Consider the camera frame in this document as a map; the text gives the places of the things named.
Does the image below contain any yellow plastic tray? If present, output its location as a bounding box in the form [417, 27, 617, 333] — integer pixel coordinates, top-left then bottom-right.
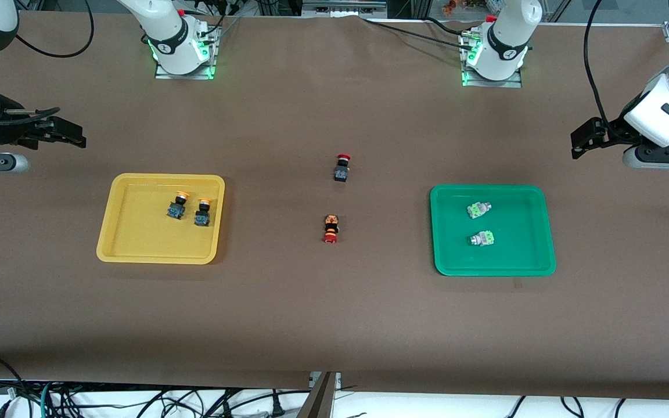
[96, 173, 226, 265]

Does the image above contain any green plastic tray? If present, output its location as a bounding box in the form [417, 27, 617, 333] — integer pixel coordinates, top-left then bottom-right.
[430, 185, 557, 277]

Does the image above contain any red button black body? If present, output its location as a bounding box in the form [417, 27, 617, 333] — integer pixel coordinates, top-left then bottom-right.
[333, 153, 353, 183]

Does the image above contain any brown table cover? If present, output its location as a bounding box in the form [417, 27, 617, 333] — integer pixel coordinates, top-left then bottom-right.
[0, 12, 669, 401]

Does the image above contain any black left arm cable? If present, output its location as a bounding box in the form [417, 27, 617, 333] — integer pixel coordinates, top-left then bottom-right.
[583, 0, 613, 125]

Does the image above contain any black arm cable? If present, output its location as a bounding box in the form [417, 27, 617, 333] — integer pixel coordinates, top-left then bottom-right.
[583, 0, 613, 125]
[14, 0, 95, 59]

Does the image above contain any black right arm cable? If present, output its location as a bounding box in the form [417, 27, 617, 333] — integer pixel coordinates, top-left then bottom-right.
[14, 0, 95, 59]

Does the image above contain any black cable on table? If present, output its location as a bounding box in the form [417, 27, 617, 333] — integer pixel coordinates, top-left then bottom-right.
[361, 17, 476, 51]

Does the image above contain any red button orange ring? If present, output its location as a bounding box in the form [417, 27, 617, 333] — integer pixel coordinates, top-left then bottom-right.
[322, 214, 341, 244]

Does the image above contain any grey metal rail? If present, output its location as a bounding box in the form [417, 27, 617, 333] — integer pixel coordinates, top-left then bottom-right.
[303, 0, 388, 19]

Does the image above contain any metal table frame post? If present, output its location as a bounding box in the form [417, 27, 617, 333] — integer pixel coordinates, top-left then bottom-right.
[296, 372, 342, 418]

